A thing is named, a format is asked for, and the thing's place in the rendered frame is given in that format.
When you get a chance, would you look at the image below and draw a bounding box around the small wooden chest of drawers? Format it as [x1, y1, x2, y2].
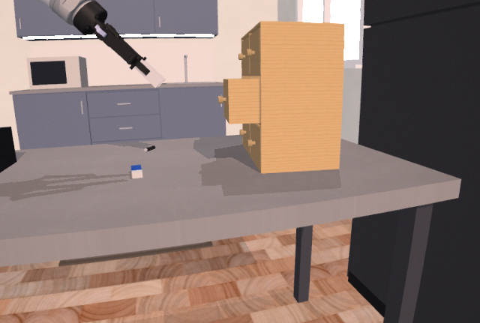
[241, 21, 345, 174]

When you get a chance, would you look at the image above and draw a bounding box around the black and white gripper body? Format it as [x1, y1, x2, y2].
[73, 1, 113, 36]

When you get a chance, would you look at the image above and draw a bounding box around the white eraser with blue sleeve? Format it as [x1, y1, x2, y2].
[131, 165, 143, 179]

